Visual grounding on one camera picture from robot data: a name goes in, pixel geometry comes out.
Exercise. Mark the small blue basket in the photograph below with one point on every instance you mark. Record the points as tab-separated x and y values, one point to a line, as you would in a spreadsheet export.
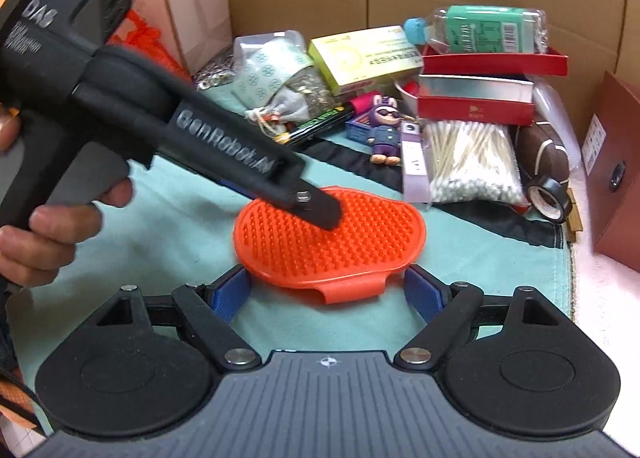
359	128

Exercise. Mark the bag of cotton swabs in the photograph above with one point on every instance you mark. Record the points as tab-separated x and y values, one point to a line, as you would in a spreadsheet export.
470	163

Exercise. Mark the orange plastic bag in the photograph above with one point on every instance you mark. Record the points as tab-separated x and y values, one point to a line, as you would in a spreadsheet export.
150	43

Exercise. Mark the green label plastic bottle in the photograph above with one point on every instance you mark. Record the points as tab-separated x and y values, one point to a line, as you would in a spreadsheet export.
480	28

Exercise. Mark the wooden clip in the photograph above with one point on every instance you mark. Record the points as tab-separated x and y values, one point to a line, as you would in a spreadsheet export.
576	213

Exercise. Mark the bag of metal rings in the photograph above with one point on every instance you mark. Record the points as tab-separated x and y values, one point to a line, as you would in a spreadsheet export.
215	70

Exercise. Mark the orange silicone brush glove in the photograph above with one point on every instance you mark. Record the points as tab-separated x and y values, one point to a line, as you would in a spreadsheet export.
350	248

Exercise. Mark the red and silver box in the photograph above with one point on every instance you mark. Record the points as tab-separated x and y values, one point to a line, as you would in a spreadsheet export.
475	98

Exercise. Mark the magenta spool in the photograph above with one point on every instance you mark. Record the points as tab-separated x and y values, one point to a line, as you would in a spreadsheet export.
357	105

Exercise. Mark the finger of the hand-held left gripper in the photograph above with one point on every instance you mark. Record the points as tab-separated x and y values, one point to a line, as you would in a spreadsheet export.
239	189
322	213

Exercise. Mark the clear plastic bag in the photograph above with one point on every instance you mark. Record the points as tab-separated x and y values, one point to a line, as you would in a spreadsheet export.
557	108

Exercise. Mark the purple tag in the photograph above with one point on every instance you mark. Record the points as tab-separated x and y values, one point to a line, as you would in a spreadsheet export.
415	163

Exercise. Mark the black and orange bag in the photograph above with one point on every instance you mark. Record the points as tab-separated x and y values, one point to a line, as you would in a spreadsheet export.
15	388

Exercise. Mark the yellow-green carton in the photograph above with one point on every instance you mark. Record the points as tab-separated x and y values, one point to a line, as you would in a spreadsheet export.
365	58

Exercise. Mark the black tape roll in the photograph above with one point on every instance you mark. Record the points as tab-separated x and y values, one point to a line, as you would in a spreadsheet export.
550	199

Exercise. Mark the small brown football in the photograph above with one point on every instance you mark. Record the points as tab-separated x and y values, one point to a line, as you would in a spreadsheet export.
545	150

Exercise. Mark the brown storage box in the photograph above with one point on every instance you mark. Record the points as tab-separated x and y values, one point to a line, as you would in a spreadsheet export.
617	178

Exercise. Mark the person's left hand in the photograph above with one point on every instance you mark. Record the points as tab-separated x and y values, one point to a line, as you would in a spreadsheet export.
45	243

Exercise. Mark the green patterned tape roll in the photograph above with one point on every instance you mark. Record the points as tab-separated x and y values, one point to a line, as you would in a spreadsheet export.
267	68

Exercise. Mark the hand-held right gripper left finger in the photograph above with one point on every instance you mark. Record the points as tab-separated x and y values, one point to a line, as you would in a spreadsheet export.
230	294

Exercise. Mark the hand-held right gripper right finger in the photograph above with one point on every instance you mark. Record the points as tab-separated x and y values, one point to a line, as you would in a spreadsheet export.
422	294

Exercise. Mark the teal cloth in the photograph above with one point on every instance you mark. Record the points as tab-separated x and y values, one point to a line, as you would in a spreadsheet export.
175	238

